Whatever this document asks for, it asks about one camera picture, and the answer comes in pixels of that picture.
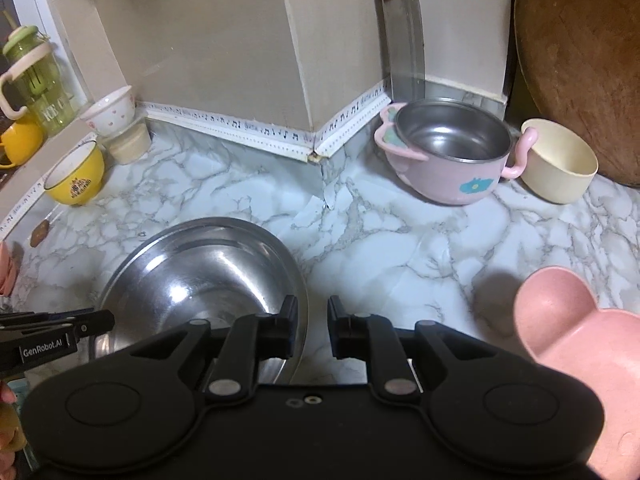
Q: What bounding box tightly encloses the cream bowl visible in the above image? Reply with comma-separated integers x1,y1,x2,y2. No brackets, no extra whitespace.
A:
520,118,599,205

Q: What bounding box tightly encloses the yellow ceramic mug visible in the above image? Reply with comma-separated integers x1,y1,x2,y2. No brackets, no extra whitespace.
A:
0,119,45,170

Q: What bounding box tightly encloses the white bowl with hearts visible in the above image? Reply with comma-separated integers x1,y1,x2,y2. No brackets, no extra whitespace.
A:
79,85,137,137

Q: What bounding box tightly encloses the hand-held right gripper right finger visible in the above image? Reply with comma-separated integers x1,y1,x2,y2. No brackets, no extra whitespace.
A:
327,296,501,397

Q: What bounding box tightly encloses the stainless steel bowl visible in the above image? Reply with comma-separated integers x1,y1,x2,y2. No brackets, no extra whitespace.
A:
94,216,310,386

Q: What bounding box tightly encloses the pink bowl with steel liner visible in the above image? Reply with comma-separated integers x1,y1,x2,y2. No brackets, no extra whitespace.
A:
375,98,540,206

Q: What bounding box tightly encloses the green water bottle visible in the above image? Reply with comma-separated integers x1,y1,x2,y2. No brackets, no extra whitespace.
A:
0,25,81,138

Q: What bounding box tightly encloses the pink divided plate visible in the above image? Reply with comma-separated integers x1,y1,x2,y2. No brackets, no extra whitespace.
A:
514,266,640,480

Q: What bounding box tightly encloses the cleaver with wooden handle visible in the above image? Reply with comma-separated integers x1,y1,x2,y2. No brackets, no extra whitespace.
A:
369,0,426,101

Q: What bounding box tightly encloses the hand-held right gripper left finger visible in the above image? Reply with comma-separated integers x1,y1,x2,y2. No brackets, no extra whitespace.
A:
127,294,301,397

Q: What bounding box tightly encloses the round wooden cutting board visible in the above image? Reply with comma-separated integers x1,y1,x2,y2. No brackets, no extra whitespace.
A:
514,0,640,187

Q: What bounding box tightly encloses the yellow ceramic bowl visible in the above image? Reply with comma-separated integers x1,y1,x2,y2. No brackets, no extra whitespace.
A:
42,139,106,207

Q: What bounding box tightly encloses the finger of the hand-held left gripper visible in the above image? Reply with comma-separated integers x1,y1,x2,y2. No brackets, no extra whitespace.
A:
0,308,96,323
60,310,117,350

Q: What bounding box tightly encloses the person's left hand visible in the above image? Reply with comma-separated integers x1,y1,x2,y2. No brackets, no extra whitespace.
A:
0,380,27,466

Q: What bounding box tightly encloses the pink plastic item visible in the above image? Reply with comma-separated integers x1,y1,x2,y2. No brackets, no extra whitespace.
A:
0,242,17,297

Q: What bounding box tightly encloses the small cream cup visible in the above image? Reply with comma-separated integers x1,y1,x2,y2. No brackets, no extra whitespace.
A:
106,121,152,165

